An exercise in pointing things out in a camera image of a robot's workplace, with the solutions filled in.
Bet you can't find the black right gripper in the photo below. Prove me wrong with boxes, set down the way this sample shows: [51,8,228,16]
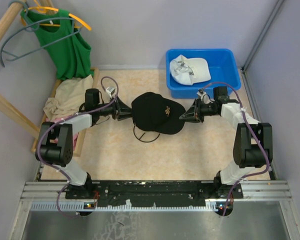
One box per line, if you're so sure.
[180,98,219,124]

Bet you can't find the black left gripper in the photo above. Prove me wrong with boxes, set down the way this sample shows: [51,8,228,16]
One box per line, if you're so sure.
[96,94,136,121]

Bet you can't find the black beanie hat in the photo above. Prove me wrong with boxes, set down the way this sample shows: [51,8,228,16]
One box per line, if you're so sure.
[131,92,186,135]

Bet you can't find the white cap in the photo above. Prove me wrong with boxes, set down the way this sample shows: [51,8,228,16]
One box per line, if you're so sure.
[169,54,212,86]

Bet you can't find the blue plastic bin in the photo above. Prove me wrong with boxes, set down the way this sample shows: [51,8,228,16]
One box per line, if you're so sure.
[165,48,241,99]

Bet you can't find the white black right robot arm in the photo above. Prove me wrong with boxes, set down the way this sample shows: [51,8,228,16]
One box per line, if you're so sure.
[180,82,273,198]

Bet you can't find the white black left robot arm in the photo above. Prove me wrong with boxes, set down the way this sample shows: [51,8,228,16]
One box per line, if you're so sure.
[35,88,132,199]

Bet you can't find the pink cloth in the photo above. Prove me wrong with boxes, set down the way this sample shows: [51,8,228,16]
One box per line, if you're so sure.
[53,117,79,150]

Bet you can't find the beige cloth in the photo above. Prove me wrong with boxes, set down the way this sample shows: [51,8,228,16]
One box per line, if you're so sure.
[43,74,94,122]

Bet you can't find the wooden tray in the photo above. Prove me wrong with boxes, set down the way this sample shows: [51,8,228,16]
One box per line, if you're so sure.
[31,67,100,157]

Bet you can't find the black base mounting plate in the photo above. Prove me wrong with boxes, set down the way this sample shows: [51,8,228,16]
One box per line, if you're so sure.
[65,179,231,208]

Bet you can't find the green tank top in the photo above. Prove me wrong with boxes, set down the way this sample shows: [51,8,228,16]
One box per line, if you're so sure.
[20,9,93,81]

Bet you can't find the grey blue clothes hanger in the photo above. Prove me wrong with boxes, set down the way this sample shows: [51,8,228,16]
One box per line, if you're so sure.
[0,2,83,68]

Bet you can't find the yellow clothes hanger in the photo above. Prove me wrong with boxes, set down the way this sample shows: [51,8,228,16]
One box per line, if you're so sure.
[20,0,92,31]

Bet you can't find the wooden clothes rack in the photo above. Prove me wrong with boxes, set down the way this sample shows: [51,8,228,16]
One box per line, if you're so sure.
[0,0,56,138]

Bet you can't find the black wire hat stand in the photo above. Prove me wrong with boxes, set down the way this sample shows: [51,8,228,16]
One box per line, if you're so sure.
[133,125,161,143]

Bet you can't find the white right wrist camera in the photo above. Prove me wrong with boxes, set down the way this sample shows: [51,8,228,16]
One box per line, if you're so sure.
[197,89,211,104]

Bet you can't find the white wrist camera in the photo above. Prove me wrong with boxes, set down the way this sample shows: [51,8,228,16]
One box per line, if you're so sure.
[105,86,116,99]
[197,89,211,104]

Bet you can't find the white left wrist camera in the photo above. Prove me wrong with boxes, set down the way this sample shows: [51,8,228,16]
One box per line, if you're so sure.
[105,86,116,99]

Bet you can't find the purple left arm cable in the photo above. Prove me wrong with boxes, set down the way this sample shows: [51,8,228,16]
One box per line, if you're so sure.
[36,76,120,218]

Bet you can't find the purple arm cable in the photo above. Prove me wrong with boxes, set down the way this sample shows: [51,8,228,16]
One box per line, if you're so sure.
[198,81,270,217]
[36,76,120,218]

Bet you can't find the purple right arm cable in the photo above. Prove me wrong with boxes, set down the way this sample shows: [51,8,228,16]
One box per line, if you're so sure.
[198,81,270,217]

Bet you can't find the aluminium frame rail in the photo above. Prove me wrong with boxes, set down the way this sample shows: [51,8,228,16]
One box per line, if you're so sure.
[9,180,300,240]

